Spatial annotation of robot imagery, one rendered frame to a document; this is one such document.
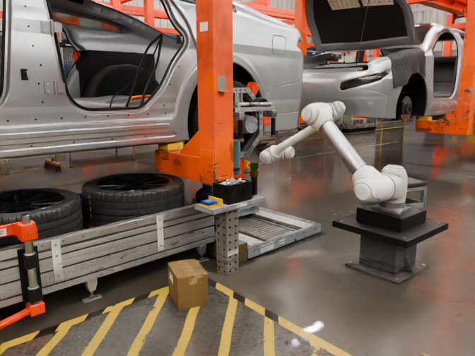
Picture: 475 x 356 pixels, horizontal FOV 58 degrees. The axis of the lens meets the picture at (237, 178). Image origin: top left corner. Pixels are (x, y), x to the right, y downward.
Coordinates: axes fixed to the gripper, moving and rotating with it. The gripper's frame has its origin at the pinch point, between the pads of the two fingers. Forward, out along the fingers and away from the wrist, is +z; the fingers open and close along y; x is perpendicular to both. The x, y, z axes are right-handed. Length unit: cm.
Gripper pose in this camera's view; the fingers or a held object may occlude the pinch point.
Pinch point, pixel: (253, 147)
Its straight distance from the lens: 350.4
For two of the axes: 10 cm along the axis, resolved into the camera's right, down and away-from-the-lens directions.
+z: -6.8, -1.5, 7.2
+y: 5.2, -7.9, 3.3
